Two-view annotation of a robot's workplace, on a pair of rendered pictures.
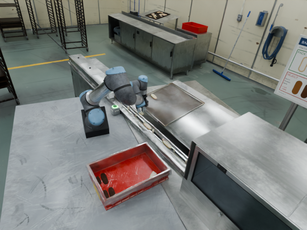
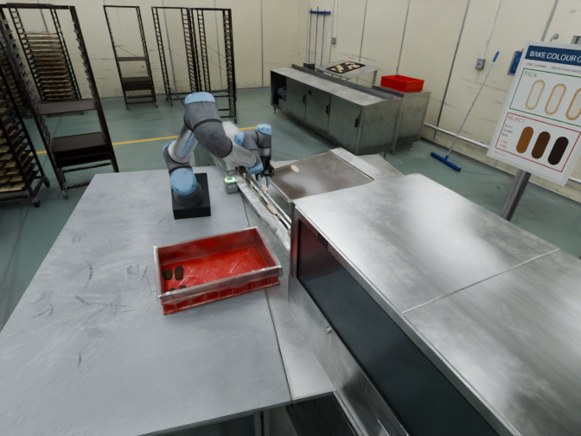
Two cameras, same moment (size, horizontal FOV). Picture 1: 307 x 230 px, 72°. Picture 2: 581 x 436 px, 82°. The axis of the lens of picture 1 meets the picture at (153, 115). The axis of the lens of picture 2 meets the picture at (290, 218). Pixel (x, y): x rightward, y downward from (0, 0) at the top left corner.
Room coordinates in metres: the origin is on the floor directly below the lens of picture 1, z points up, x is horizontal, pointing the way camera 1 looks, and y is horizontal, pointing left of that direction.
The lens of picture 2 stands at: (-0.05, -0.41, 1.80)
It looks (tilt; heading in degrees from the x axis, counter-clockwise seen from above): 32 degrees down; 13
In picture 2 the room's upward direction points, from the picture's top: 2 degrees clockwise
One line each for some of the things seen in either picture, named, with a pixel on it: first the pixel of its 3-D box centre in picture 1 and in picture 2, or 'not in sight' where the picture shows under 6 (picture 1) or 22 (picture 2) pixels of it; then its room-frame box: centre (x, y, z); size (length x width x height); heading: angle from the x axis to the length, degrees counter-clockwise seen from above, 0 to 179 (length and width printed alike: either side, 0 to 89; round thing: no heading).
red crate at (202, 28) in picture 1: (194, 27); (401, 82); (5.30, -0.79, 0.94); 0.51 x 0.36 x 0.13; 43
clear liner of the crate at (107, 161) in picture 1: (129, 171); (216, 265); (0.95, 0.13, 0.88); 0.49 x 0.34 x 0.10; 126
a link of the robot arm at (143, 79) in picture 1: (142, 82); (263, 136); (1.57, 0.11, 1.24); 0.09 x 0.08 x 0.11; 132
